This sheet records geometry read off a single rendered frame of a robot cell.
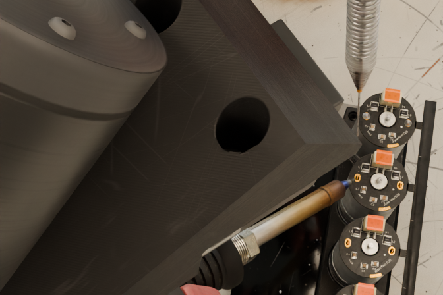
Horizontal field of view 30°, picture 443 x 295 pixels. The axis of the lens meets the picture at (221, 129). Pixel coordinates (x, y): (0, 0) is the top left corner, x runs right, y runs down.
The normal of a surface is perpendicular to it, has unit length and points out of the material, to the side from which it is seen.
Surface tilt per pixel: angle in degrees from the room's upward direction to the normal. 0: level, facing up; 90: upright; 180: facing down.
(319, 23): 0
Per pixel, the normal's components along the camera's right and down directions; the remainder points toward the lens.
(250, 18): 0.72, -0.62
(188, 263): 0.56, 0.78
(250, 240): 0.58, -0.06
